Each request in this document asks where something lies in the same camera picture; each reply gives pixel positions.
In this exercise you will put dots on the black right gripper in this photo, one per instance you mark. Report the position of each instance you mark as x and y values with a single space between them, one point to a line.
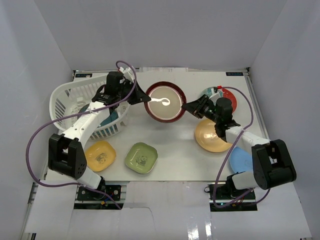
195 107

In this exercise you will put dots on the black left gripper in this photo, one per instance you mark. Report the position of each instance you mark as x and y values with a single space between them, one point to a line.
132 92

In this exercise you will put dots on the dark red rimmed plate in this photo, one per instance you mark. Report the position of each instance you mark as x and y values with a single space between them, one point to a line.
166 100

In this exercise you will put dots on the teal scalloped plate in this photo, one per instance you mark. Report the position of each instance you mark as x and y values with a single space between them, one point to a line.
112 117

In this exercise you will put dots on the red and teal floral plate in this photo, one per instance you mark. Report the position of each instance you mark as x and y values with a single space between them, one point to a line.
226 94

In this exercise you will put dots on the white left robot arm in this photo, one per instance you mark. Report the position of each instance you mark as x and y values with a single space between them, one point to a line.
66 154

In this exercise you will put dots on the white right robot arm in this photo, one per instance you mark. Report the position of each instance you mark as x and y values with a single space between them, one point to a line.
272 165

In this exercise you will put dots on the white plastic dish bin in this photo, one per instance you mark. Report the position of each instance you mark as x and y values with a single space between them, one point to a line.
69 98

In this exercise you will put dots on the pale orange round plate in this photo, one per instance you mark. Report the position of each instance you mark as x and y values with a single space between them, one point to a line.
206 136

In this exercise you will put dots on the green square panda dish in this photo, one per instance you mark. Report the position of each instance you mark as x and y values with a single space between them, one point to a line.
141 158

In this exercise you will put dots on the yellow square panda dish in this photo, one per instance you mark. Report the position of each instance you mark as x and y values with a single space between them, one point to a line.
100 156

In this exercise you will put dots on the light blue plate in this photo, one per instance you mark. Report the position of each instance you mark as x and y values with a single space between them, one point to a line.
240 161

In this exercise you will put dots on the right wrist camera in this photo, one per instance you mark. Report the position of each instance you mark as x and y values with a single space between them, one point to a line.
215 91

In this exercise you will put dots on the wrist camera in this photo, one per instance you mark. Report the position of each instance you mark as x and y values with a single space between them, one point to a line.
127 73
215 91

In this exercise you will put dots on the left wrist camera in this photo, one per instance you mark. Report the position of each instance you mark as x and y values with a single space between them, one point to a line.
127 73

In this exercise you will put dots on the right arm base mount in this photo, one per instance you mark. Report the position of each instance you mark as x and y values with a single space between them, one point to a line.
245 204

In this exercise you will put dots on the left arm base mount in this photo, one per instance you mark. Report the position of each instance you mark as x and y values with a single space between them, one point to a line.
89 200

